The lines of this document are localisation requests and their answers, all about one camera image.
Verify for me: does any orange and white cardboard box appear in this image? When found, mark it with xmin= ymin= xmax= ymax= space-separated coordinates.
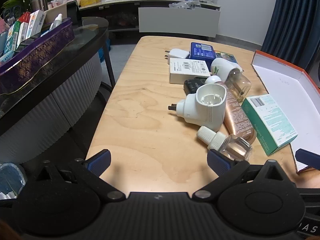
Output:
xmin=251 ymin=50 xmax=320 ymax=173

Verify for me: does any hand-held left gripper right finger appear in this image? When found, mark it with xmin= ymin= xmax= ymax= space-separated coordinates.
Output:
xmin=192 ymin=149 xmax=288 ymax=202

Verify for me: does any white mosquito repellent plug bottle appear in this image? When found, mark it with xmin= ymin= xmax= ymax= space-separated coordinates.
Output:
xmin=211 ymin=58 xmax=252 ymax=103

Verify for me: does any clear plastic bag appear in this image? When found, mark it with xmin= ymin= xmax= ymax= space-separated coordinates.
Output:
xmin=169 ymin=0 xmax=198 ymax=9

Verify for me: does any small glass bottle white cap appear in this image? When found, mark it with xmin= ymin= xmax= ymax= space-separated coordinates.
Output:
xmin=197 ymin=126 xmax=253 ymax=162

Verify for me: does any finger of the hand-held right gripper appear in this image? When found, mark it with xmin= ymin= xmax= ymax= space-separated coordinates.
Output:
xmin=295 ymin=149 xmax=320 ymax=167

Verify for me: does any white box with barcode label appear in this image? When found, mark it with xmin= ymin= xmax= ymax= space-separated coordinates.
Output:
xmin=169 ymin=58 xmax=212 ymax=84

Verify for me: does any blue plastic bag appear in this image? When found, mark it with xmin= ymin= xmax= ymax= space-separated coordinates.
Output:
xmin=97 ymin=39 xmax=111 ymax=62

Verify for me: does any clear blue plastic container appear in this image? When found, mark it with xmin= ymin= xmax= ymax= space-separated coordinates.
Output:
xmin=0 ymin=162 xmax=27 ymax=201

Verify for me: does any tiger print playing card box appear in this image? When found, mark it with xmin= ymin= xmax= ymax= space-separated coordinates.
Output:
xmin=214 ymin=51 xmax=239 ymax=64

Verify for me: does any white tv cabinet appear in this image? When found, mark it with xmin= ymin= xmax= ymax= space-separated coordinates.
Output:
xmin=79 ymin=0 xmax=222 ymax=41

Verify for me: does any purple patterned tin box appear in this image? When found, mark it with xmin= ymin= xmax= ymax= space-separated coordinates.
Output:
xmin=0 ymin=17 xmax=75 ymax=96

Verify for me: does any rose gold tube white cap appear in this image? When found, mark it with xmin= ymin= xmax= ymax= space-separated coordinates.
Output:
xmin=204 ymin=76 xmax=257 ymax=143

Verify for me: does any stainless steel tumbler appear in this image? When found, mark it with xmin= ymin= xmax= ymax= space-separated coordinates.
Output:
xmin=31 ymin=0 xmax=49 ymax=12

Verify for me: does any black glass side table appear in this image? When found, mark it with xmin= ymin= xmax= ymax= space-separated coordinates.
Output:
xmin=0 ymin=17 xmax=117 ymax=165

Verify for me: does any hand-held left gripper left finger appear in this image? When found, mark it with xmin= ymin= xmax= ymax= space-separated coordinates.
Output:
xmin=35 ymin=149 xmax=126 ymax=202

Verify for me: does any white spray bottle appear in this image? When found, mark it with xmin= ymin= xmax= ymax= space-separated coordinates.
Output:
xmin=49 ymin=14 xmax=63 ymax=32

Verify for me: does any row of medicine boxes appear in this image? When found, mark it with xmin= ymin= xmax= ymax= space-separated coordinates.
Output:
xmin=0 ymin=10 xmax=48 ymax=64

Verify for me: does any dark blue curtain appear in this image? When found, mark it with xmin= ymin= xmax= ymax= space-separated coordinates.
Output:
xmin=261 ymin=0 xmax=320 ymax=75

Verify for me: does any black plastic device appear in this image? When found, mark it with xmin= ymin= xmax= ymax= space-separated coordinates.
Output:
xmin=184 ymin=77 xmax=208 ymax=96

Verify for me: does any green and white bandage box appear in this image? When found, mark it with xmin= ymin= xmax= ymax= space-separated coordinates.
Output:
xmin=241 ymin=94 xmax=299 ymax=156

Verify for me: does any dark blue rectangular box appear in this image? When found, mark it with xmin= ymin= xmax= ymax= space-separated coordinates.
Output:
xmin=189 ymin=42 xmax=217 ymax=61

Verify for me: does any white USB wall charger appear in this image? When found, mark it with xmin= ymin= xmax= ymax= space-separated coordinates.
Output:
xmin=164 ymin=49 xmax=190 ymax=64

